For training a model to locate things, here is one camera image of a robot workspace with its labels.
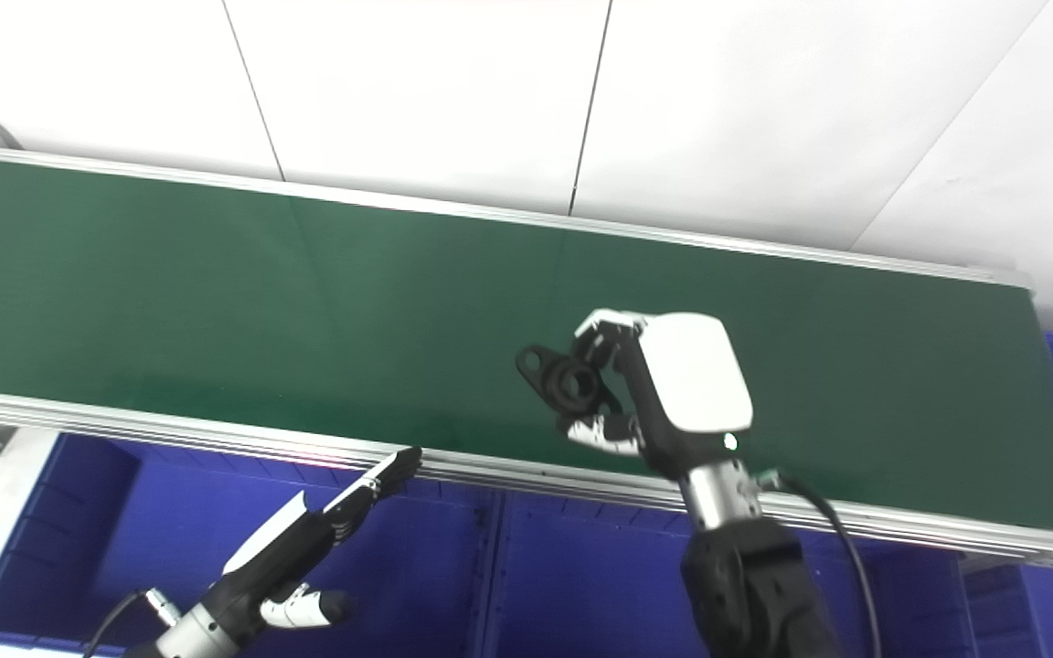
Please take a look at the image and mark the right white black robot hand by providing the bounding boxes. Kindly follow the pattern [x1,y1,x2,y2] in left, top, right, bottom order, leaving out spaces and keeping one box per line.
[558,309,755,481]

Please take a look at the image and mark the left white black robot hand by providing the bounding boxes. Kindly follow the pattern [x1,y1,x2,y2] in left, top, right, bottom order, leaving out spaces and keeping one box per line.
[207,446,424,633]

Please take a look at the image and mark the black flanged metal part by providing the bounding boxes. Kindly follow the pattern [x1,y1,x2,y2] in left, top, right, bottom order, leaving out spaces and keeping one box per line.
[516,343,624,414]

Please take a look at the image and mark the green conveyor belt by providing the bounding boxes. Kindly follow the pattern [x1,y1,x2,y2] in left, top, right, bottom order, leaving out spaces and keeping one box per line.
[0,114,1053,575]
[0,152,1053,540]

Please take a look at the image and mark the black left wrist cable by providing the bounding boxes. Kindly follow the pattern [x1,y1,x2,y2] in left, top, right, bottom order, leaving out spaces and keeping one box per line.
[81,589,182,658]

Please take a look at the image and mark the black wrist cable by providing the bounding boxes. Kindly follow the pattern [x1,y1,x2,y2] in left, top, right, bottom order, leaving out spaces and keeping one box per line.
[81,589,182,658]
[758,469,884,658]

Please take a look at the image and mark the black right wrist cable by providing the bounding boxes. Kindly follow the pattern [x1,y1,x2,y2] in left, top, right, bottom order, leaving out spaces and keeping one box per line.
[758,469,884,658]

